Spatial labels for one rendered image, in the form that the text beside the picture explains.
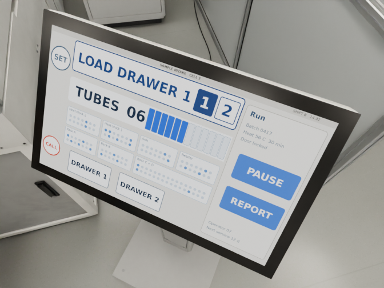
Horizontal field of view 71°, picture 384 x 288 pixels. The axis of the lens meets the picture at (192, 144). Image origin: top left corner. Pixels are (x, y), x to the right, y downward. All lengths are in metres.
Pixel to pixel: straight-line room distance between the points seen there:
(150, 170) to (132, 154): 0.04
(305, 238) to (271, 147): 1.25
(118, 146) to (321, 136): 0.33
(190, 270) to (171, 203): 0.97
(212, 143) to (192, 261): 1.07
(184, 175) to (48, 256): 1.26
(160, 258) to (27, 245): 0.69
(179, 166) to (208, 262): 1.04
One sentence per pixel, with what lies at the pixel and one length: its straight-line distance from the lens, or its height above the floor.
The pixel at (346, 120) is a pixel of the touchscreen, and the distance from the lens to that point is 0.42.
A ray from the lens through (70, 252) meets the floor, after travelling 1.60.
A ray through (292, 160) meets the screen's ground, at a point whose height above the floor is 1.13.
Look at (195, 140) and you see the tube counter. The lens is 0.44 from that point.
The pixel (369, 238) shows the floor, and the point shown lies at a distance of 1.81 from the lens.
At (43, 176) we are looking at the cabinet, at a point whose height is 0.57.
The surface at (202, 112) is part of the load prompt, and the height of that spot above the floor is 1.14.
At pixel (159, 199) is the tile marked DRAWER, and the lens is 0.50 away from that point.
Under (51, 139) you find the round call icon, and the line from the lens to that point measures 0.59.
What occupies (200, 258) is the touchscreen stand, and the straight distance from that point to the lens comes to 1.46.
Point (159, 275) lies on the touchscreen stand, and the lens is 1.46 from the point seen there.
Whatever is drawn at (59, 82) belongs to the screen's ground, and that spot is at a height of 1.11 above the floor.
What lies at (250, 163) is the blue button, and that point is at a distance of 0.43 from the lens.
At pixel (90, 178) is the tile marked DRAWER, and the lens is 0.56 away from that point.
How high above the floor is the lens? 1.48
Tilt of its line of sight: 60 degrees down
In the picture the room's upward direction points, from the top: 4 degrees clockwise
